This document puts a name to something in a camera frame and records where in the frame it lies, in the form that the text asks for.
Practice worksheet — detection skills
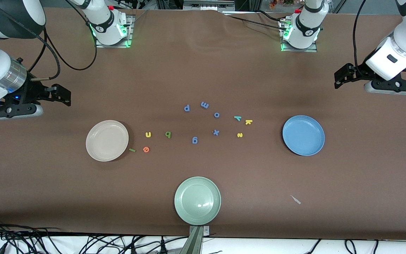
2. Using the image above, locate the beige round plate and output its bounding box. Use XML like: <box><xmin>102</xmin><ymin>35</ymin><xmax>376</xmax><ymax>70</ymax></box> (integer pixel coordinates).
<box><xmin>86</xmin><ymin>120</ymin><xmax>129</xmax><ymax>162</ymax></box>

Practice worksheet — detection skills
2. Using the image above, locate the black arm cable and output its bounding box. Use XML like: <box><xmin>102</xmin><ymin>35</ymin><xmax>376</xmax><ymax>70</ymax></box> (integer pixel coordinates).
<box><xmin>352</xmin><ymin>0</ymin><xmax>370</xmax><ymax>76</ymax></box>
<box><xmin>0</xmin><ymin>0</ymin><xmax>98</xmax><ymax>81</ymax></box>

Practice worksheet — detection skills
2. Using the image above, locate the pale green round plate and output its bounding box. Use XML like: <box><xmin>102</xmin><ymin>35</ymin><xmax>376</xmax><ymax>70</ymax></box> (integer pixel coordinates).
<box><xmin>174</xmin><ymin>176</ymin><xmax>222</xmax><ymax>225</ymax></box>

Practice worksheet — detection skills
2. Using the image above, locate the brown table cover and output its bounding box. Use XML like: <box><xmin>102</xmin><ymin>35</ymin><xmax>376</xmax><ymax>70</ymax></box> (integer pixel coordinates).
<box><xmin>0</xmin><ymin>7</ymin><xmax>406</xmax><ymax>242</ymax></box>

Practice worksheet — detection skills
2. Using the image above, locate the black cable on table cover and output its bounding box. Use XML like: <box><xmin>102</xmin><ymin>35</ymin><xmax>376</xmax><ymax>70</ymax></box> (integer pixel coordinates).
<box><xmin>224</xmin><ymin>14</ymin><xmax>286</xmax><ymax>30</ymax></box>

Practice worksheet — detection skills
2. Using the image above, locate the black floor cable bundle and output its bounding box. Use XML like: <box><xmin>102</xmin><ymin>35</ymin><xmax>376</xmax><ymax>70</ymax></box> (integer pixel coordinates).
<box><xmin>0</xmin><ymin>217</ymin><xmax>189</xmax><ymax>254</ymax></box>

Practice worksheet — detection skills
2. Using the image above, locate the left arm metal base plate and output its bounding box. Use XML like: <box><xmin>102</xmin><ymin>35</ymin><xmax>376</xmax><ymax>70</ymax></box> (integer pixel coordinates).
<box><xmin>280</xmin><ymin>19</ymin><xmax>318</xmax><ymax>53</ymax></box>

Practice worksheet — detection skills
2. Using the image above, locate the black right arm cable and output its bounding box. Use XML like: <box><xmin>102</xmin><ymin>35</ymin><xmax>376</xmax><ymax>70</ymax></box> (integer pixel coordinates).
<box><xmin>0</xmin><ymin>0</ymin><xmax>98</xmax><ymax>81</ymax></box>

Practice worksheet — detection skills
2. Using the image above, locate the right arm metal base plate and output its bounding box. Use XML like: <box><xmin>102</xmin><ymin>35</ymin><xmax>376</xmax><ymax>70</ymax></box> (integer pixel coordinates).
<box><xmin>96</xmin><ymin>15</ymin><xmax>134</xmax><ymax>48</ymax></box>

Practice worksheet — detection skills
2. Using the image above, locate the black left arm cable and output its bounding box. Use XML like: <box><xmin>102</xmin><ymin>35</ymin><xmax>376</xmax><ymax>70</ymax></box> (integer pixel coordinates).
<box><xmin>352</xmin><ymin>0</ymin><xmax>370</xmax><ymax>76</ymax></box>

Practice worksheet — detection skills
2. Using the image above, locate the blue round plate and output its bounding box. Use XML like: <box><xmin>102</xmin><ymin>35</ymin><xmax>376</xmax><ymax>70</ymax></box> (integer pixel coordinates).
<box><xmin>282</xmin><ymin>115</ymin><xmax>325</xmax><ymax>156</ymax></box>

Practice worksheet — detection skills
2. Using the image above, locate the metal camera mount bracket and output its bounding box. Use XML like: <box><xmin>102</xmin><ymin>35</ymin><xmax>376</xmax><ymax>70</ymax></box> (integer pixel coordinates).
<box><xmin>180</xmin><ymin>225</ymin><xmax>210</xmax><ymax>254</ymax></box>

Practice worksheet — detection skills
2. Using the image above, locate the orange background object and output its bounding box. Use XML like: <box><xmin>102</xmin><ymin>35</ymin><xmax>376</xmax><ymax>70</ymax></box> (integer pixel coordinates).
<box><xmin>269</xmin><ymin>0</ymin><xmax>295</xmax><ymax>9</ymax></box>

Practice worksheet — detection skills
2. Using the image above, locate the grey metal frame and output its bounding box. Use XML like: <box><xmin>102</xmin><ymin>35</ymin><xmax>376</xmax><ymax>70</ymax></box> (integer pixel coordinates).
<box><xmin>183</xmin><ymin>0</ymin><xmax>235</xmax><ymax>11</ymax></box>

